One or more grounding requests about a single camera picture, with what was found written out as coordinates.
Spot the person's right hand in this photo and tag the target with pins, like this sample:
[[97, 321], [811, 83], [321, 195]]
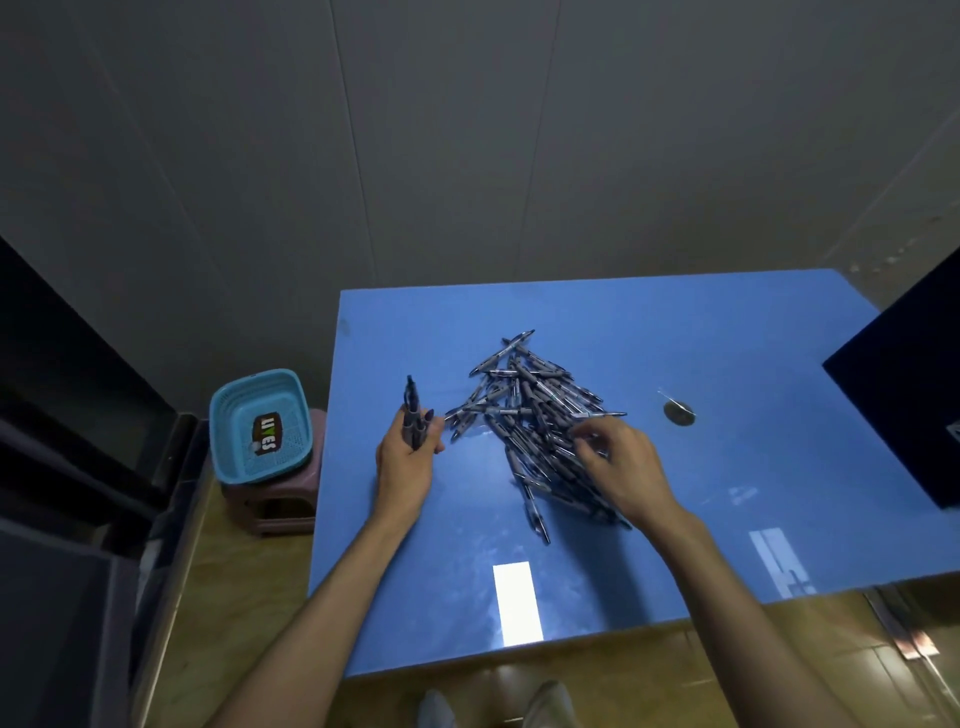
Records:
[[634, 472]]

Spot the person's left hand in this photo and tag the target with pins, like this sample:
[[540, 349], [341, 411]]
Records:
[[401, 480]]

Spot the grey retractable pen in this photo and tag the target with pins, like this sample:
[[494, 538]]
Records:
[[411, 397], [426, 424], [406, 424]]

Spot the pile of grey pens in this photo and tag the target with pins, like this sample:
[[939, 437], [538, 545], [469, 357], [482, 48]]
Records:
[[532, 405]]

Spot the black tiered pen display stand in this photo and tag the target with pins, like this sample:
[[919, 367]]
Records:
[[907, 382]]

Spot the person's right forearm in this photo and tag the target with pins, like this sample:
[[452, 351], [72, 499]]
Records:
[[750, 637]]

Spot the person's left forearm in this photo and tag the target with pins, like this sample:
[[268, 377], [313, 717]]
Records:
[[307, 630]]

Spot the person's left grey shoe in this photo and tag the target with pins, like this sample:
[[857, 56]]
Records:
[[435, 711]]

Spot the person's grey shoe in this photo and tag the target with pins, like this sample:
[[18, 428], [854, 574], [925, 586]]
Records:
[[547, 706], [435, 711]]

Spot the person's right grey shoe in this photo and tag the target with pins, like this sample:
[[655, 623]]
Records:
[[547, 706]]

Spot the small round metal disc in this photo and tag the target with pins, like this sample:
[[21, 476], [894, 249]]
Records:
[[679, 413]]

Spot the brown plastic stool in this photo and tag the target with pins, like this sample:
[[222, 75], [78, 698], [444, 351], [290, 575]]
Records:
[[285, 510]]

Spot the blue plastic basket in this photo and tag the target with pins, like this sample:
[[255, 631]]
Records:
[[240, 435]]

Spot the blue table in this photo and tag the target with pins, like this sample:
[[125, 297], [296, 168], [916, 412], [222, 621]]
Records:
[[750, 337]]

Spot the black shelf unit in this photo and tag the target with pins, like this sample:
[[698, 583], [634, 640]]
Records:
[[67, 525]]

